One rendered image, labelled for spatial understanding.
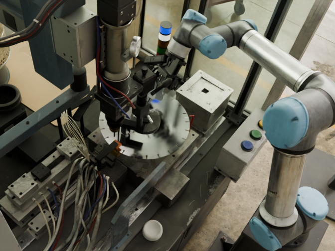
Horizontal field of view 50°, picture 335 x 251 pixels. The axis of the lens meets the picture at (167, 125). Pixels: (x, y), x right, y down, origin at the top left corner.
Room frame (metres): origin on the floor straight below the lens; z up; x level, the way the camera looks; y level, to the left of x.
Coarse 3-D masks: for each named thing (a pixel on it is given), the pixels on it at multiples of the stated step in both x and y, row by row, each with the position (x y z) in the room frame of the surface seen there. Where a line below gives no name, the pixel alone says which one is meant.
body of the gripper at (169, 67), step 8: (168, 56) 0.96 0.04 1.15; (160, 64) 0.96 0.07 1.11; (168, 64) 0.94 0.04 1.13; (176, 64) 0.92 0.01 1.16; (184, 64) 0.93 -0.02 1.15; (160, 72) 0.91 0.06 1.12; (168, 72) 0.91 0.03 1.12; (176, 72) 0.91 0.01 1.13; (160, 80) 0.89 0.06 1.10; (176, 80) 0.91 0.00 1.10; (168, 88) 0.89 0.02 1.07
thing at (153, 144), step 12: (168, 96) 0.97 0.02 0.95; (156, 108) 0.89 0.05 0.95; (168, 108) 0.91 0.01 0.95; (180, 108) 0.92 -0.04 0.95; (168, 120) 0.85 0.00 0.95; (180, 120) 0.86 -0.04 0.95; (108, 132) 0.74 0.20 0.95; (120, 132) 0.75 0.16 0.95; (132, 132) 0.76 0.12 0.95; (156, 132) 0.78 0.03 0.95; (168, 132) 0.79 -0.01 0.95; (180, 132) 0.80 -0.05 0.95; (132, 144) 0.71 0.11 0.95; (144, 144) 0.72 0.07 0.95; (156, 144) 0.73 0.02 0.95; (168, 144) 0.74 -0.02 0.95; (180, 144) 0.75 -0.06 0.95; (132, 156) 0.66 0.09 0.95; (144, 156) 0.67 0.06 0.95; (156, 156) 0.68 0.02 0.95
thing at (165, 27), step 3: (162, 21) 1.14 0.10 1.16; (165, 21) 1.14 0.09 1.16; (168, 21) 1.15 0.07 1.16; (162, 24) 1.12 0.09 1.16; (165, 24) 1.13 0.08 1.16; (168, 24) 1.13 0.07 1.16; (171, 24) 1.13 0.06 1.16; (162, 27) 1.11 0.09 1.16; (165, 27) 1.11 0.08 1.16; (168, 27) 1.11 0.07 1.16; (171, 27) 1.13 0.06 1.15; (162, 30) 1.11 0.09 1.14; (165, 30) 1.11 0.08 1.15; (168, 30) 1.11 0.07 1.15; (162, 33) 1.11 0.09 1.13; (165, 33) 1.11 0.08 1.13; (168, 33) 1.11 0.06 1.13
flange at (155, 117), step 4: (156, 112) 0.87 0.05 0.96; (132, 116) 0.82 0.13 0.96; (152, 116) 0.84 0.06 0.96; (156, 116) 0.85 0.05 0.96; (132, 120) 0.81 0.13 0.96; (144, 120) 0.80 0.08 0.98; (148, 120) 0.81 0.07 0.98; (152, 120) 0.82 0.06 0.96; (156, 120) 0.83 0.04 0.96; (160, 120) 0.83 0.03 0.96; (148, 124) 0.80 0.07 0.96; (152, 124) 0.81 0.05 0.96; (156, 124) 0.81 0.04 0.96; (148, 128) 0.78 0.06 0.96; (152, 128) 0.79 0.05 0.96; (156, 128) 0.79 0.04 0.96; (144, 132) 0.77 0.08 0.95; (148, 132) 0.77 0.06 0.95
